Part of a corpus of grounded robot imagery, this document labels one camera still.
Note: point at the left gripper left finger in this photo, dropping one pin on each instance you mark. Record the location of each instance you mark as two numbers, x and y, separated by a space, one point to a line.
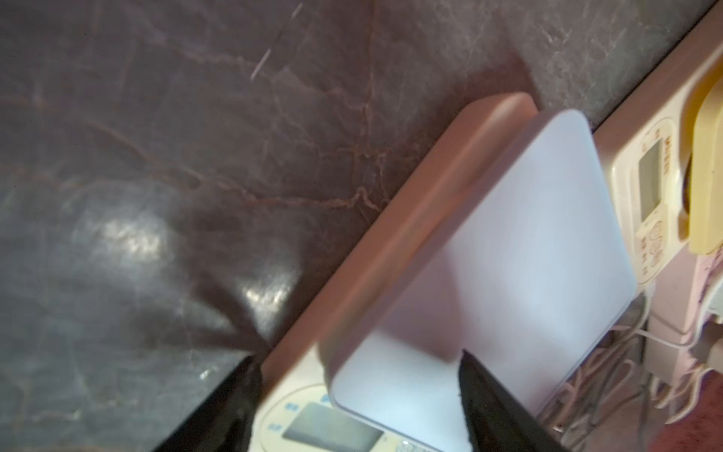
223 422

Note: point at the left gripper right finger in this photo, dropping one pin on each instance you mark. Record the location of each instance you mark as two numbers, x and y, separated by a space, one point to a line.
495 420

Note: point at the lavender kitchen scale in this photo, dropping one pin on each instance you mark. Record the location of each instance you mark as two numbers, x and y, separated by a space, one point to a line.
503 243

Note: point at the yellow kitchen scale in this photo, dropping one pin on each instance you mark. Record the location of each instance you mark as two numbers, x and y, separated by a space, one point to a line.
661 150

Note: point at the pink power strip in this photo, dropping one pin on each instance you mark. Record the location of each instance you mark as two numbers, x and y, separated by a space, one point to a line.
678 291

